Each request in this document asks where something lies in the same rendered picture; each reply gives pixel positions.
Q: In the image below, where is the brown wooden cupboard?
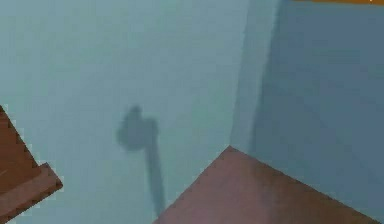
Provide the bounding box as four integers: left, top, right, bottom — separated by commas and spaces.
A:
0, 103, 64, 224

